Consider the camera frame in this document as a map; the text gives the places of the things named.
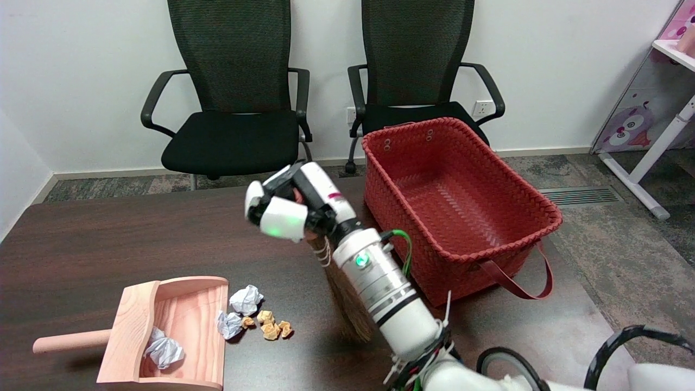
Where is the pink cup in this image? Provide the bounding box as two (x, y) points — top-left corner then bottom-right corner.
(676, 24), (695, 58)

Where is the white paper ball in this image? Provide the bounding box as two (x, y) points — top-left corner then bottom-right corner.
(229, 285), (264, 317)
(217, 311), (243, 341)
(144, 327), (185, 370)

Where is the floor vent grille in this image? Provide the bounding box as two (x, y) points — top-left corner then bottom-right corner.
(540, 187), (625, 207)

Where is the red woven basket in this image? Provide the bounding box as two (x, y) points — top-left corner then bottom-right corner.
(362, 117), (563, 308)

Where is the black cable loop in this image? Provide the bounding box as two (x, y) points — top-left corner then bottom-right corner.
(584, 325), (695, 391)
(477, 348), (544, 391)

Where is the cartoon owl print panel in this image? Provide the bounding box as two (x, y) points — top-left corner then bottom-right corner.
(591, 0), (695, 154)

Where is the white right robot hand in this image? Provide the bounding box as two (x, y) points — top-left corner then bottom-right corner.
(244, 161), (359, 243)

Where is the coloured wire bundle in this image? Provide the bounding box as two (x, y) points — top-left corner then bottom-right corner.
(380, 229), (457, 391)

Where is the white desk frame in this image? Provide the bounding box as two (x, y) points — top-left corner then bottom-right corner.
(597, 39), (695, 220)

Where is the black mesh office chair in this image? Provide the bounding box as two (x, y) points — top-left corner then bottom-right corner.
(347, 0), (506, 174)
(141, 0), (315, 191)

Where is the wooden dustpan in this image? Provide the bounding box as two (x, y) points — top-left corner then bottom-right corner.
(33, 276), (229, 391)

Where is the brown straw hand broom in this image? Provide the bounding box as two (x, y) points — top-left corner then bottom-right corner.
(307, 231), (375, 344)

